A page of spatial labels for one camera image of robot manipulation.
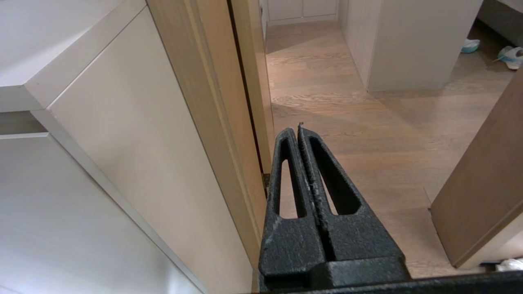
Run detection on light wooden door frame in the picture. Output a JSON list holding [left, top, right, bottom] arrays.
[[146, 0, 275, 270]]

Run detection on wide white cabinet door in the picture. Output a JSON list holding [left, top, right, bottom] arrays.
[[0, 135, 205, 294]]

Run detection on white slippers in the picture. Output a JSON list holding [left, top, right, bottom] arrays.
[[492, 46, 523, 71]]

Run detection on brown wooden door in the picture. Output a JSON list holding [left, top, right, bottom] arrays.
[[430, 69, 523, 270]]

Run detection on small white object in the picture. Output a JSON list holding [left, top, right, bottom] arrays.
[[496, 257, 523, 272]]

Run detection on white sideboard cabinet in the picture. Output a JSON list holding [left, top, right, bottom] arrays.
[[0, 0, 262, 294]]

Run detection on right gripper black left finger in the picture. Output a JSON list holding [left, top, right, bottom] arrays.
[[258, 127, 336, 287]]

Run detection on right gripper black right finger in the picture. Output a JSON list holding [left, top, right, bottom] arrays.
[[297, 122, 406, 263]]

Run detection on dark grey bed base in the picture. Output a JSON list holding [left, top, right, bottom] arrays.
[[477, 0, 523, 46]]

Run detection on white closet doors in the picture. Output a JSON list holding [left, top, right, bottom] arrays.
[[268, 0, 340, 26]]

